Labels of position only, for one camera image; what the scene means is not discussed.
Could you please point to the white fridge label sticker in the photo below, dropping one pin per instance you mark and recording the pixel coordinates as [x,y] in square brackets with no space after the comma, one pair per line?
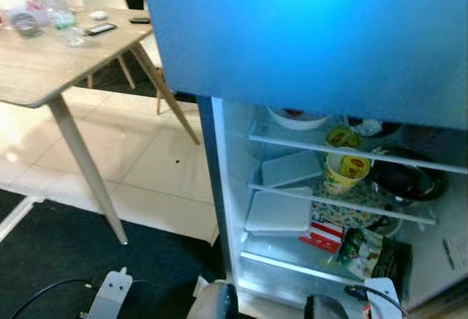
[453,253]

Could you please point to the glass fridge shelf white trim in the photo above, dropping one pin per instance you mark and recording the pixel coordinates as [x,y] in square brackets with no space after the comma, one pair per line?
[292,143]
[292,193]

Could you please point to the blue fridge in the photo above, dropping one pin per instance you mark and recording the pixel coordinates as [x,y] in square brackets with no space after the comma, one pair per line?
[307,48]

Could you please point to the purple container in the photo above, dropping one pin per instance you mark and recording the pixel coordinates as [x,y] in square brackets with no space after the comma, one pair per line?
[435,142]

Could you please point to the black cooking pan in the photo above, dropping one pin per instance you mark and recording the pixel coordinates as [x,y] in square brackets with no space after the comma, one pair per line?
[406,180]

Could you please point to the dark bowl with food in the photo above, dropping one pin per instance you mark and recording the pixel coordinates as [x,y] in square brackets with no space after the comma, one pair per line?
[373,127]

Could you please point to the small yellow-lid cup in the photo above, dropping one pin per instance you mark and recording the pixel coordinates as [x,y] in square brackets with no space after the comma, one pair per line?
[342,137]

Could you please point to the yellow instant noodle cup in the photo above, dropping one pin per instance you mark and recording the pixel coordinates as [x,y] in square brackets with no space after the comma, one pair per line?
[345,171]

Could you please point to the patterned plate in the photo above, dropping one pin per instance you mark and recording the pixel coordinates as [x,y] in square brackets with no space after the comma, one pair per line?
[351,215]

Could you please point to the green food bag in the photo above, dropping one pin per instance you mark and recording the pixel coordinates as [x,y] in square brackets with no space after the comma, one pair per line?
[373,257]

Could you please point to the white bowl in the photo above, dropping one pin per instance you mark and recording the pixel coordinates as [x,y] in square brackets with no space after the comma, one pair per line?
[296,121]

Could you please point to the red white striped box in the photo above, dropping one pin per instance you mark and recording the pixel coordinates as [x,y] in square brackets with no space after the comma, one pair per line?
[322,238]

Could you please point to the white square food container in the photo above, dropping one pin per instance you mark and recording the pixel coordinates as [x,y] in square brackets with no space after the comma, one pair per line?
[279,212]

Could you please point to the silver left robot leg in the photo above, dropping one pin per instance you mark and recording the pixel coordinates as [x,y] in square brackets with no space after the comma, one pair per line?
[216,301]

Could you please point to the tapered wooden table leg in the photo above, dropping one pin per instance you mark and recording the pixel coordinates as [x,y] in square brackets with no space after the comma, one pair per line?
[88,173]
[164,94]

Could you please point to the small black flat object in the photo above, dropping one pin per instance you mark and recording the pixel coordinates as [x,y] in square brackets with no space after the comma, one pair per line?
[139,20]

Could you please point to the small black white-screen device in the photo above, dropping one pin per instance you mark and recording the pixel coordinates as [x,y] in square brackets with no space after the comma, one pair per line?
[100,29]

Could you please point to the white oval case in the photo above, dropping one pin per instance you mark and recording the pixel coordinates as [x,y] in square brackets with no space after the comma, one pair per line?
[98,15]

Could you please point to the black floor mat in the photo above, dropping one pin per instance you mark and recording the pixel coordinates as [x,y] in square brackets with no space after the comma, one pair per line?
[88,253]

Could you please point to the water bottle with teal cap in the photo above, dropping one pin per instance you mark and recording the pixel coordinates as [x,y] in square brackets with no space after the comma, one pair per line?
[62,15]

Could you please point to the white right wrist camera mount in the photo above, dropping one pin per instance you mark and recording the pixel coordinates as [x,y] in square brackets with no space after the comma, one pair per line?
[384,298]

